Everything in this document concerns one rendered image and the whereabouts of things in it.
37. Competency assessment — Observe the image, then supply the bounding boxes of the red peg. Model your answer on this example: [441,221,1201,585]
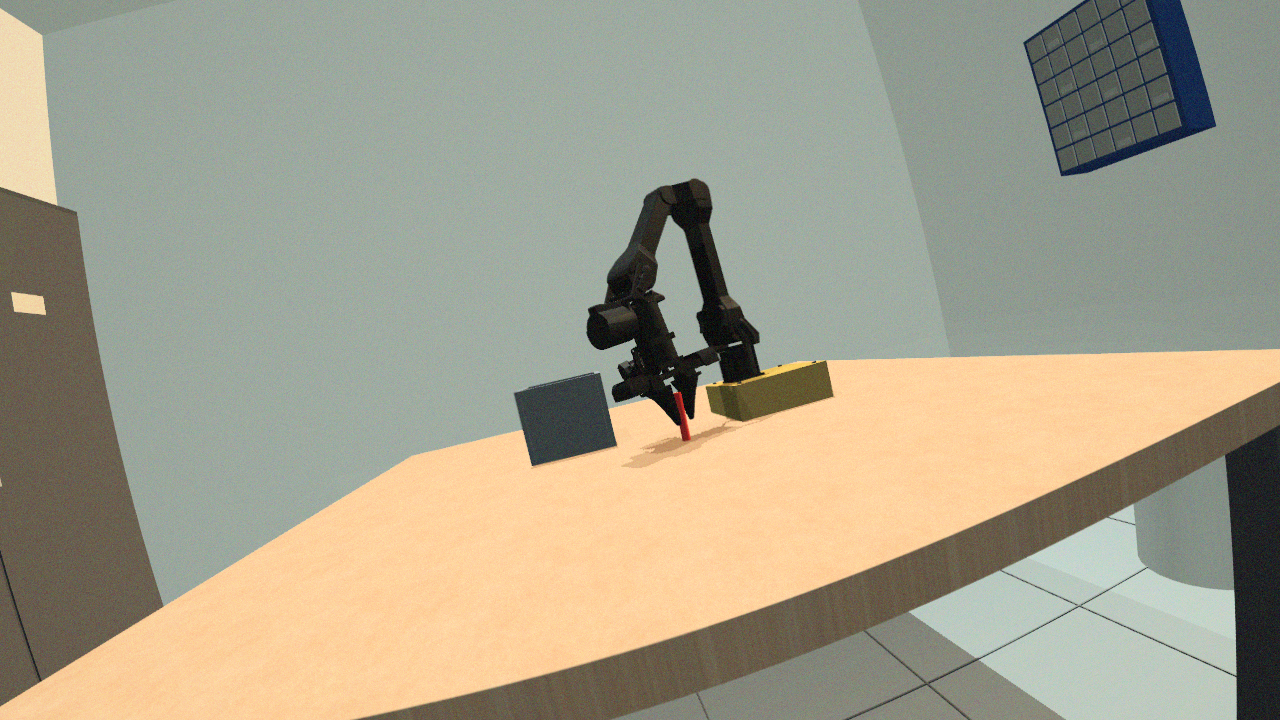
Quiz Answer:
[673,392,691,441]

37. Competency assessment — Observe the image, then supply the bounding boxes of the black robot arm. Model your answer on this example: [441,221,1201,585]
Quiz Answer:
[586,179,765,384]

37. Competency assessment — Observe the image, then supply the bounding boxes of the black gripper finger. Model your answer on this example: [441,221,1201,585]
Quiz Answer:
[669,372,701,420]
[640,384,682,427]

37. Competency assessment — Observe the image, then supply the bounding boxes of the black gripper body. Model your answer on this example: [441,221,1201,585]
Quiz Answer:
[612,328,721,404]

